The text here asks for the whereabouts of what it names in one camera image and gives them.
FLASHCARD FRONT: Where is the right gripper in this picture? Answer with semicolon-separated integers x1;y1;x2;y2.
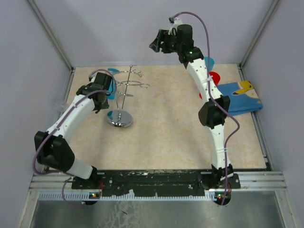
149;30;181;54

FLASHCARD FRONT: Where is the teal wine glass front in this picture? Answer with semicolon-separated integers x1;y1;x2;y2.
204;56;215;72

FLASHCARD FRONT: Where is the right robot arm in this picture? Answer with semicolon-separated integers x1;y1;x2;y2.
149;24;233;190

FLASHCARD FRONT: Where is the blue wine glass back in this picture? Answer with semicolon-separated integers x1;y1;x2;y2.
107;68;119;100

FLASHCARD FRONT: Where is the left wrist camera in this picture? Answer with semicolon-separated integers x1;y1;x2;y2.
89;73;96;82

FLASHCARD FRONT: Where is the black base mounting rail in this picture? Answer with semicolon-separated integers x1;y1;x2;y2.
65;169;241;199

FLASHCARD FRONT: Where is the chrome wine glass rack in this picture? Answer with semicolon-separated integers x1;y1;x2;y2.
106;65;150;128

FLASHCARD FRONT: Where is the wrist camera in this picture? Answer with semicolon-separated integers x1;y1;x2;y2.
168;17;183;35
89;73;96;82

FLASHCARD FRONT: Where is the blue pikachu cloth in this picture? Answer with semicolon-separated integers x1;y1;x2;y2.
218;81;263;116

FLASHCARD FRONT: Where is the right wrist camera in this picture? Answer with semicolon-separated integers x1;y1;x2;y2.
168;17;183;35

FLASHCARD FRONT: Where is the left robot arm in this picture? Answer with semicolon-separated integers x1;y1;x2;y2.
32;69;117;189

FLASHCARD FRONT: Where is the red wine glass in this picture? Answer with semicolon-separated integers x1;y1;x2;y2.
198;71;222;101

